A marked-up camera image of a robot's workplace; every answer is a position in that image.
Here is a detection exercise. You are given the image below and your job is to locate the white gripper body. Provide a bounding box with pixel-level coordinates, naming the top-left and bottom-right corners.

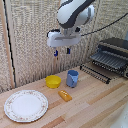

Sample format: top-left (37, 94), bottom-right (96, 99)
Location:
top-left (46, 29), bottom-right (82, 48)

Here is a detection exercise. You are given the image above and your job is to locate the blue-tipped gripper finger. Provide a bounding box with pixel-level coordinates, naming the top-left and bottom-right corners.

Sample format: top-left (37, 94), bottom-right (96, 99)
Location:
top-left (66, 47), bottom-right (72, 55)
top-left (53, 47), bottom-right (60, 57)

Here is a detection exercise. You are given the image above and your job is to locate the yellow bowl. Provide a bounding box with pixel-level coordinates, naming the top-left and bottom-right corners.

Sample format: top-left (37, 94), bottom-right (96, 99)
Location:
top-left (45, 74), bottom-right (63, 89)

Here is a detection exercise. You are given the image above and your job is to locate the blue mug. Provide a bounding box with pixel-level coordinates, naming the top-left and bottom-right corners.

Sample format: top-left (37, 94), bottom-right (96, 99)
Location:
top-left (65, 69), bottom-right (80, 89)

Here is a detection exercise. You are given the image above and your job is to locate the yellow-orange bread piece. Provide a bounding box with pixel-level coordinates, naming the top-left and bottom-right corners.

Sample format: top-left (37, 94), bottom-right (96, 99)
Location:
top-left (58, 89), bottom-right (73, 103)

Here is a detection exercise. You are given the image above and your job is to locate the black dish rack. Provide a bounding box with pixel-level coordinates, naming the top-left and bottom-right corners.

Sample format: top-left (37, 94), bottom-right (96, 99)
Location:
top-left (89, 37), bottom-right (128, 79)

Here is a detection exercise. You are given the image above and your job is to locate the white floral-rimmed plate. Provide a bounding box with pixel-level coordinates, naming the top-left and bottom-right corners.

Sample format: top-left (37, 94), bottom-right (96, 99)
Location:
top-left (3, 89), bottom-right (50, 123)

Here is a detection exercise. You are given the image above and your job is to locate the black wire oven rack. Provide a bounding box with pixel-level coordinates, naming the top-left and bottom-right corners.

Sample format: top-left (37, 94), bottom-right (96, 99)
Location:
top-left (79, 63), bottom-right (112, 85)

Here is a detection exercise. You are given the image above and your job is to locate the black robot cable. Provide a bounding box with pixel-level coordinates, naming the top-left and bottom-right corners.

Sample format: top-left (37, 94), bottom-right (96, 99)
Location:
top-left (80, 12), bottom-right (128, 37)

